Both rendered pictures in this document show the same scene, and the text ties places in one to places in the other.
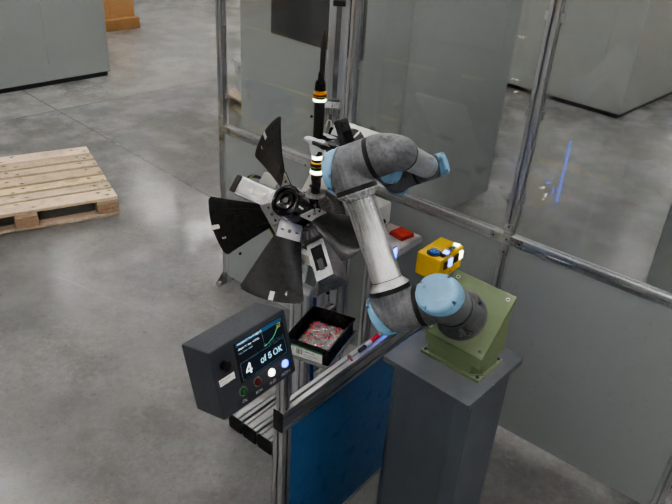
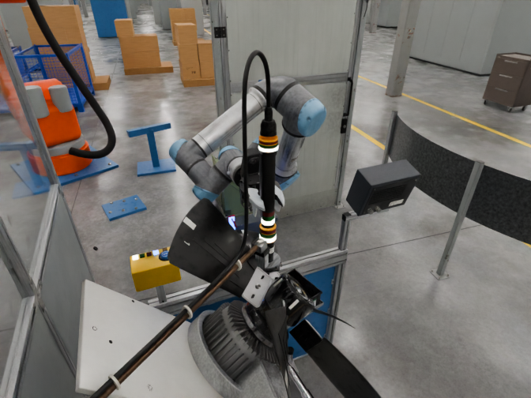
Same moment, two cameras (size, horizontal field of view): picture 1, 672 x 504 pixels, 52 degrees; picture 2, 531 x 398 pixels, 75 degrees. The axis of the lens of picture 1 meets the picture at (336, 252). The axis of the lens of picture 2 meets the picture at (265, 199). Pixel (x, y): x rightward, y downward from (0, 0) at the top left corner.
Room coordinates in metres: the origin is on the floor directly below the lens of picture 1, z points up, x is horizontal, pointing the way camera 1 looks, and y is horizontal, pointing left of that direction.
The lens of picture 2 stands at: (2.79, 0.44, 1.91)
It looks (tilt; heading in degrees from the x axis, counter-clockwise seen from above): 32 degrees down; 210
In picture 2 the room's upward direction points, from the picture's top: straight up
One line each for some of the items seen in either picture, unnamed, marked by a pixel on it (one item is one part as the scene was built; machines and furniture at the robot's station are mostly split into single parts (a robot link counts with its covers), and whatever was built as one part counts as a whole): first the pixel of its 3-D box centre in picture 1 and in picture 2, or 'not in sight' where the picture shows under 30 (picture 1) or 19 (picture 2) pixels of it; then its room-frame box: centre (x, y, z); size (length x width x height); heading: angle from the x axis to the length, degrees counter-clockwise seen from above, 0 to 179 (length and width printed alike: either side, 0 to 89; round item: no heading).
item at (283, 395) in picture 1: (283, 382); (344, 231); (1.52, 0.13, 0.96); 0.03 x 0.03 x 0.20; 52
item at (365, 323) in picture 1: (366, 313); not in sight; (2.67, -0.16, 0.42); 0.04 x 0.04 x 0.83; 52
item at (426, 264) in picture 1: (439, 260); (156, 269); (2.17, -0.38, 1.02); 0.16 x 0.10 x 0.11; 142
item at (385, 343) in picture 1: (369, 352); (257, 279); (1.86, -0.14, 0.82); 0.90 x 0.04 x 0.08; 142
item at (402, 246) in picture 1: (373, 234); not in sight; (2.67, -0.16, 0.85); 0.36 x 0.24 x 0.03; 52
